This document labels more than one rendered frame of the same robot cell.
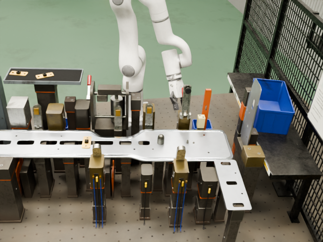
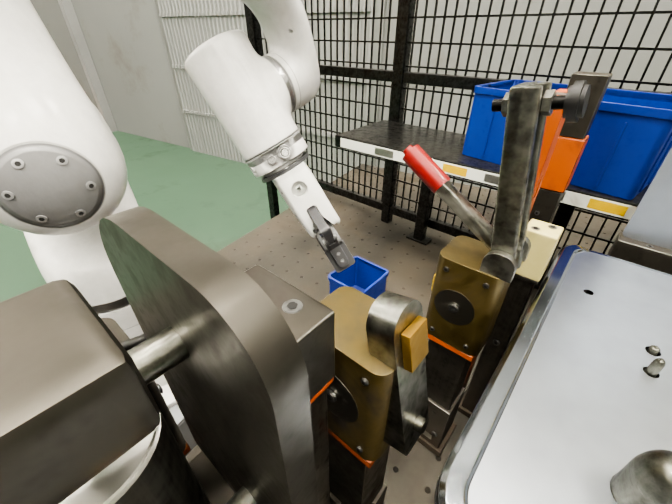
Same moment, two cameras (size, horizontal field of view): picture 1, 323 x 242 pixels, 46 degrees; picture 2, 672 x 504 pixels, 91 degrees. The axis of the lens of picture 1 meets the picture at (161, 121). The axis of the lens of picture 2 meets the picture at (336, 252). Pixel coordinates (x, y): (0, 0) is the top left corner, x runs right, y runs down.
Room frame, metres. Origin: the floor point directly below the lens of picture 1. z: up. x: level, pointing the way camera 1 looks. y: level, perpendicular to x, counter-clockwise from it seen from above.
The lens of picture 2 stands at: (1.45, 0.20, 1.25)
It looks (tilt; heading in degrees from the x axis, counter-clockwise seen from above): 34 degrees down; 317
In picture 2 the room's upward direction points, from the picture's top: straight up
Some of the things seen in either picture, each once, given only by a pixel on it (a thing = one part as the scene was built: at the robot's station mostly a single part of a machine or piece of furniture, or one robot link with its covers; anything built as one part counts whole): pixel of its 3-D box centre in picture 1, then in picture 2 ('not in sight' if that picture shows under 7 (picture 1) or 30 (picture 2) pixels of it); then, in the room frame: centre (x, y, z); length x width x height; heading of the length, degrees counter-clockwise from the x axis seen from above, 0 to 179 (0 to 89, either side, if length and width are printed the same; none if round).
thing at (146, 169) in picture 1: (145, 195); not in sight; (1.19, 0.05, 0.84); 0.10 x 0.05 x 0.29; 6
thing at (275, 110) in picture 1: (269, 105); (563, 129); (1.62, -0.54, 1.10); 0.30 x 0.17 x 0.13; 176
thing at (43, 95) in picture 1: (50, 114); not in sight; (1.65, 0.60, 0.92); 0.10 x 0.08 x 0.45; 96
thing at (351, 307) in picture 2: (147, 135); (343, 439); (1.58, 0.07, 0.88); 0.11 x 0.07 x 0.37; 6
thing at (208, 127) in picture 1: (201, 129); (357, 288); (1.85, -0.24, 0.74); 0.11 x 0.10 x 0.09; 96
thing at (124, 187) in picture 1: (126, 167); not in sight; (1.36, 0.16, 0.84); 0.12 x 0.05 x 0.29; 6
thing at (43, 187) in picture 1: (43, 167); not in sight; (1.32, 0.54, 0.84); 0.12 x 0.05 x 0.29; 6
